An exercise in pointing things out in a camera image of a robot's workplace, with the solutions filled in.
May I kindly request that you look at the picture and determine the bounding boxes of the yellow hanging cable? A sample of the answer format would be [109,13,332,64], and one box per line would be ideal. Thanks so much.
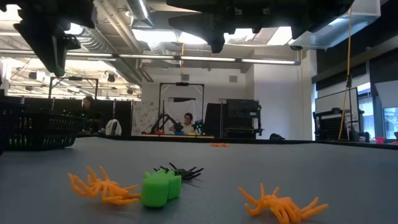
[337,7,353,141]

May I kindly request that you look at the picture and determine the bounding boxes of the black equipment rack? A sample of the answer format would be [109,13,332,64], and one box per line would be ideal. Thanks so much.
[203,98,264,140]

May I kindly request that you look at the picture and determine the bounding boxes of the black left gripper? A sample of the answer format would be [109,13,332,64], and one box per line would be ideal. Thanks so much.
[0,0,96,77]

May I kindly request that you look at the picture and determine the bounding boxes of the white hanging cloth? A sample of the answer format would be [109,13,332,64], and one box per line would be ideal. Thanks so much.
[163,98,203,135]

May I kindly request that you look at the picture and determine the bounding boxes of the black plastic spider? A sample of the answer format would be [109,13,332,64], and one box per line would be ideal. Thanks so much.
[154,162,205,181]

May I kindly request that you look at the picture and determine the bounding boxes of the green foam decoration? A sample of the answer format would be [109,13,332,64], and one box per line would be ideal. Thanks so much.
[141,169,182,208]

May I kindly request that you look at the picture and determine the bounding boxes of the black frame stand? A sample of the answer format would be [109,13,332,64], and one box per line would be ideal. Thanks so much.
[48,75,100,118]
[157,81,206,135]

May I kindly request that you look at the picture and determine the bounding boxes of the silver round ventilation duct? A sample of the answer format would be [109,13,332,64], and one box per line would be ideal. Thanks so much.
[126,0,155,29]

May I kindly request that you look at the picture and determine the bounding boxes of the black tripod stand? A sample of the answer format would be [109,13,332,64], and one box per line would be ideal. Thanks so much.
[346,73,355,141]

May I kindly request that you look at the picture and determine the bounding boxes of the person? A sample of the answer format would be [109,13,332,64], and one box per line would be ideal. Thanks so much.
[80,95,104,132]
[169,112,196,136]

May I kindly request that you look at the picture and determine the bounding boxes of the black plastic mesh basket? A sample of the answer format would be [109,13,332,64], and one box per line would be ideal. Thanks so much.
[6,111,84,152]
[0,98,15,157]

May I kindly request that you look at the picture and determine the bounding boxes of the black partition panels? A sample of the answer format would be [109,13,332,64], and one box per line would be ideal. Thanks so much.
[92,98,134,138]
[0,95,83,114]

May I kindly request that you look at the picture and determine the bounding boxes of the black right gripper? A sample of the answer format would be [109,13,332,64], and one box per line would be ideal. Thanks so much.
[166,0,312,54]

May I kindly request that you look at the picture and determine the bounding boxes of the black slatted crate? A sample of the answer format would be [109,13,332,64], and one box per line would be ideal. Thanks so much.
[312,107,343,141]

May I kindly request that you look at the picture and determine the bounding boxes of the white bag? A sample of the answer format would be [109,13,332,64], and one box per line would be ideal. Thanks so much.
[104,118,123,136]

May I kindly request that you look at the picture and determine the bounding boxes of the whiteboard on stand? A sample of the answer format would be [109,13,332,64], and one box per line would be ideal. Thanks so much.
[313,87,361,141]

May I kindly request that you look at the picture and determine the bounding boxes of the glass window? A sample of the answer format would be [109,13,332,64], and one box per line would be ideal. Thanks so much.
[357,81,398,140]

